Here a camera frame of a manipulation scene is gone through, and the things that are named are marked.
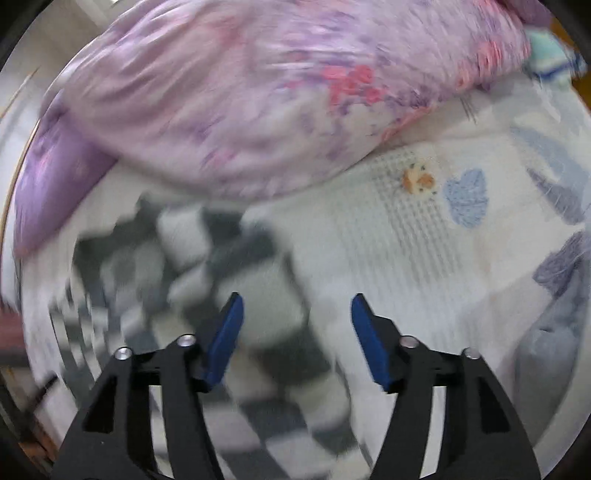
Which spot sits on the grey blue small cloth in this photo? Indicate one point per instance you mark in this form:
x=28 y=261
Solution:
x=548 y=352

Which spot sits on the pink floral quilt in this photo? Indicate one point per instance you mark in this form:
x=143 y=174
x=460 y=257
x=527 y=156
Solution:
x=254 y=99

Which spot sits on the grey white checkered sweater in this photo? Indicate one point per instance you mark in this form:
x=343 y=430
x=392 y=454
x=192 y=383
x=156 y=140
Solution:
x=247 y=283

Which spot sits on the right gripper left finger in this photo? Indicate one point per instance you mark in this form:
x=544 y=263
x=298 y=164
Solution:
x=110 y=436

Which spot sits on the purple pillow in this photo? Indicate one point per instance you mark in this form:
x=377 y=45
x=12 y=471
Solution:
x=60 y=168

